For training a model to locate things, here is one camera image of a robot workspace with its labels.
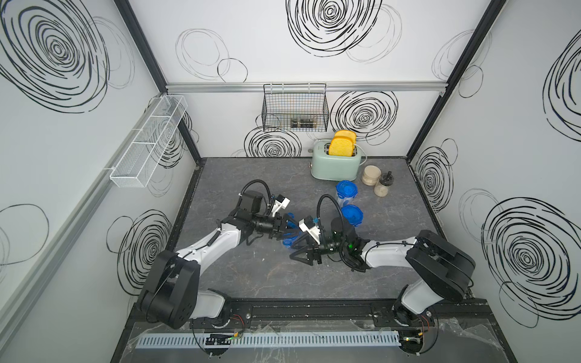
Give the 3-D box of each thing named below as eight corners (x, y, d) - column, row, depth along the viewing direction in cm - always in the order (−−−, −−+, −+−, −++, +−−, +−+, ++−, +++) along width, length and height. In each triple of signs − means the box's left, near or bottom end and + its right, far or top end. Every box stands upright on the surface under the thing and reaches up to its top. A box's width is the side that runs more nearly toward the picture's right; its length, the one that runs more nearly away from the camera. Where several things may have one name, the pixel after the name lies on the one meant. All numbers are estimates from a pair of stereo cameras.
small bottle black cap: (375, 196, 107) (382, 181, 99) (372, 186, 112) (379, 171, 103) (387, 197, 107) (395, 181, 99) (383, 186, 112) (391, 171, 103)
